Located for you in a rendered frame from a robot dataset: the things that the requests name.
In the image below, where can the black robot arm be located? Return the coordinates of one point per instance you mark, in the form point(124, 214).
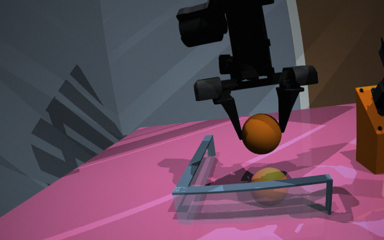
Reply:
point(206, 23)

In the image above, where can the see-through orange ball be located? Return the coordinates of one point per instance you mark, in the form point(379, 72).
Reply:
point(268, 174)

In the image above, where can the dark brown ball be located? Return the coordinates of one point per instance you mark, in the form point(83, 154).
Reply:
point(261, 133)

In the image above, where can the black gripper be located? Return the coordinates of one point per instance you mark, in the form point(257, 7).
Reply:
point(251, 58)

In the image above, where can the clear l-shaped low wall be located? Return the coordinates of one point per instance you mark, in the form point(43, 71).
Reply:
point(248, 206)

